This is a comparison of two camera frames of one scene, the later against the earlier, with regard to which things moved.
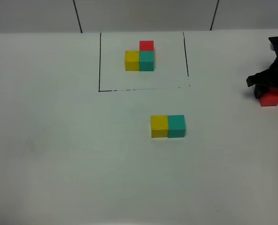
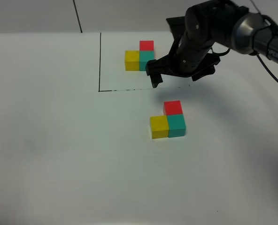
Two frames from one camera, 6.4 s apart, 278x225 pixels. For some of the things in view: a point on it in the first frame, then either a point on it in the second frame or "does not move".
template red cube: x=146 y=45 does not move
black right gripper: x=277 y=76 to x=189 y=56
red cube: x=271 y=98 to x=172 y=108
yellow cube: x=159 y=126 does not move
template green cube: x=146 y=61 does not move
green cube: x=176 y=128 does not move
